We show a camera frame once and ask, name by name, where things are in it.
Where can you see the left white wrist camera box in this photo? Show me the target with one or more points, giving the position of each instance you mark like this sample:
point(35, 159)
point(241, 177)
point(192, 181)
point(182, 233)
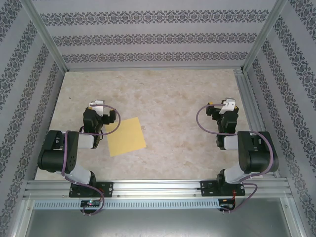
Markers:
point(97, 106)

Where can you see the left small controller board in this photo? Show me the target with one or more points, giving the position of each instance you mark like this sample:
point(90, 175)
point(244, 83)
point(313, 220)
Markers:
point(91, 203)

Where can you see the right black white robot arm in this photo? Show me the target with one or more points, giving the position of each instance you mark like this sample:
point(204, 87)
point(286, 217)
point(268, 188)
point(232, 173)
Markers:
point(259, 158)

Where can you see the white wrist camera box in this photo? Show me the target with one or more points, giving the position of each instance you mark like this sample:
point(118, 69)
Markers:
point(229, 105)
point(97, 106)

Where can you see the right aluminium frame post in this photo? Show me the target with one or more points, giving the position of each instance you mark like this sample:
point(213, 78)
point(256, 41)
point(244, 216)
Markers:
point(266, 32)

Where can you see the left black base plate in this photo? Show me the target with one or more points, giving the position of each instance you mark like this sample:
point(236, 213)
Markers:
point(108, 188)

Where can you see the grey metal sheet panel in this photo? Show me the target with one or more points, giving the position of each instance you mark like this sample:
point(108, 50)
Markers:
point(158, 224)

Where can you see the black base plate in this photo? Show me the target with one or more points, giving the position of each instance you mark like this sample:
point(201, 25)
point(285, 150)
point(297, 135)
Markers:
point(206, 188)
point(108, 188)

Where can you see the thin aluminium back rail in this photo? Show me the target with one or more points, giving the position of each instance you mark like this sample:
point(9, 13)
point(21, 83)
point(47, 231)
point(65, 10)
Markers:
point(148, 68)

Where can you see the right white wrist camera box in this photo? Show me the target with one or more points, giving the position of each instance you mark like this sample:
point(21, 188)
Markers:
point(229, 105)

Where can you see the left aluminium frame post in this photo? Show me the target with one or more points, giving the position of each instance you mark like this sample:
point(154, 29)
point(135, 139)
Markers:
point(45, 32)

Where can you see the aluminium frame post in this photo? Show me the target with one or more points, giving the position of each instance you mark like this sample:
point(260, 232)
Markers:
point(45, 32)
point(266, 32)

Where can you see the long aluminium mounting rail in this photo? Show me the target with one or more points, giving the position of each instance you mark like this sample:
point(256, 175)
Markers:
point(158, 187)

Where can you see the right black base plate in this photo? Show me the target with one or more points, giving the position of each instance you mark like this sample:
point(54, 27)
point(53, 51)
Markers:
point(206, 188)

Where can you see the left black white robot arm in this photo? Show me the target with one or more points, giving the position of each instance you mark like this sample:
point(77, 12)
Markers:
point(53, 158)

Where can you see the yellow square paper sheet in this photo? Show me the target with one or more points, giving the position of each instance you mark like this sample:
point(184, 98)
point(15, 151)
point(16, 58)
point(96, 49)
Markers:
point(126, 138)

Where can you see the right small controller board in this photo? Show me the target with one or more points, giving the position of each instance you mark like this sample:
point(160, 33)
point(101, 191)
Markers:
point(225, 201)

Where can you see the small controller board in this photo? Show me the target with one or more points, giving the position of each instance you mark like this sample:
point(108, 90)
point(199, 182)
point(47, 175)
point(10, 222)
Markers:
point(91, 203)
point(225, 201)

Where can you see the aluminium side rail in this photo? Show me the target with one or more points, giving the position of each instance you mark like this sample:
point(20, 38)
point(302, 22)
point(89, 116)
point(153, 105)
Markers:
point(247, 93)

